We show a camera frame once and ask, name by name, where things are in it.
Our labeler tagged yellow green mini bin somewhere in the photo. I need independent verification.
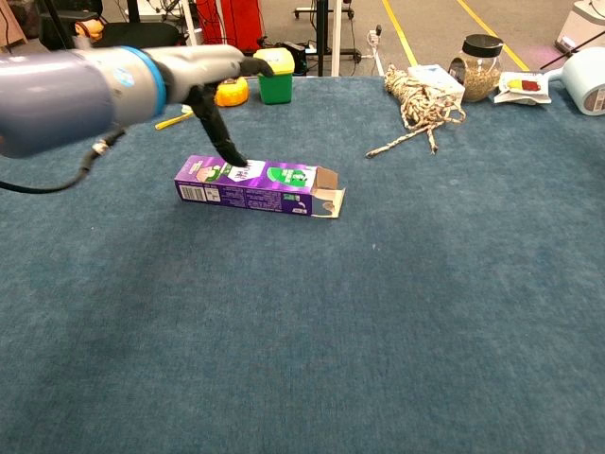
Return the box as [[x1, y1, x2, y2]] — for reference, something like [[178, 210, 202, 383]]
[[252, 46, 296, 106]]

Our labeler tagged beige braided rope bundle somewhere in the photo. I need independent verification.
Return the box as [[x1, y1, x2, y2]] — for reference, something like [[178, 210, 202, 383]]
[[365, 63, 468, 160]]

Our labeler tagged black slanted rod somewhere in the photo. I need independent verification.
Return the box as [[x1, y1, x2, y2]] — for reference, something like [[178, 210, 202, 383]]
[[540, 41, 601, 71]]

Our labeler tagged white frame leg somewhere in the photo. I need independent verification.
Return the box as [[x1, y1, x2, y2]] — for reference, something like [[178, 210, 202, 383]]
[[181, 0, 202, 47]]

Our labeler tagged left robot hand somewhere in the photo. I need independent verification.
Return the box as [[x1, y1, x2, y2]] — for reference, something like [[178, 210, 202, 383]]
[[160, 44, 276, 167]]

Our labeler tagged glass jar black lid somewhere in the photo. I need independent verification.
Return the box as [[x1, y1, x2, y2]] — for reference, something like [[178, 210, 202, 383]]
[[448, 34, 505, 103]]

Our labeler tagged white appliance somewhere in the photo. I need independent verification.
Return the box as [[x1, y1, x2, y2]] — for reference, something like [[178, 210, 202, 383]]
[[553, 0, 605, 54]]

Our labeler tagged wooden board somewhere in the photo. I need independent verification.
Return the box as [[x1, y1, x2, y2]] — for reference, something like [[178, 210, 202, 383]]
[[0, 0, 29, 54]]

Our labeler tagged white blue carton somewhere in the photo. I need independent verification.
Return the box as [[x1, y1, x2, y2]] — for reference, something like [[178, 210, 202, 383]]
[[406, 64, 467, 99]]

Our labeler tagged white power strip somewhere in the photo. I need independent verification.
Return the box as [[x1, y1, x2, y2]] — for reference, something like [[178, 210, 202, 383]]
[[367, 24, 385, 77]]

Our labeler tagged red cabinet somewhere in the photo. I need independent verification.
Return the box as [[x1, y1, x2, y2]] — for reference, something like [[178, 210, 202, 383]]
[[196, 0, 266, 53]]

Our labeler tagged light blue mug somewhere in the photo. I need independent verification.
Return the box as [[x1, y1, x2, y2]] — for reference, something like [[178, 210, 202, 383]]
[[547, 46, 605, 117]]

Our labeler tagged yellow tape measure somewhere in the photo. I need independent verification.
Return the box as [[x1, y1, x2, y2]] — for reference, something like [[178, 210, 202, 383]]
[[154, 76, 251, 131]]

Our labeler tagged purple toothpaste box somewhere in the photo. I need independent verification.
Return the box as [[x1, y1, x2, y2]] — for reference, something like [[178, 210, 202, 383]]
[[173, 154, 347, 219]]

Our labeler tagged yellow plush toy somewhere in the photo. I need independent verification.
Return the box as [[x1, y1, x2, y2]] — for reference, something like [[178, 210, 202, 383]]
[[74, 19, 105, 44]]

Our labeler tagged blue table cloth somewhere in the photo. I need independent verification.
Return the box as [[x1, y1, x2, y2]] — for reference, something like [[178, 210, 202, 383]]
[[0, 75, 605, 454]]

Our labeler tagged white snack packet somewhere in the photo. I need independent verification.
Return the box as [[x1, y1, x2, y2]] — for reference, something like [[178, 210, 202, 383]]
[[493, 70, 554, 105]]

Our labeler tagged black light stand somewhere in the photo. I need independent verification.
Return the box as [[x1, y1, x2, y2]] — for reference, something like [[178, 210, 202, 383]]
[[42, 0, 67, 51]]

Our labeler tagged black office chair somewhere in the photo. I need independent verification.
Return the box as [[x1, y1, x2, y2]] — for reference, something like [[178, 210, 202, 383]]
[[37, 0, 183, 51]]

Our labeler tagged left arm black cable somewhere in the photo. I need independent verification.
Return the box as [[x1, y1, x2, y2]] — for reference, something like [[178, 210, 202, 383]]
[[0, 127, 128, 195]]

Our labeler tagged white pole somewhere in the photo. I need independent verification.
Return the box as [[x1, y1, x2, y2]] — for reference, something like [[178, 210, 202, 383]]
[[330, 0, 343, 78]]

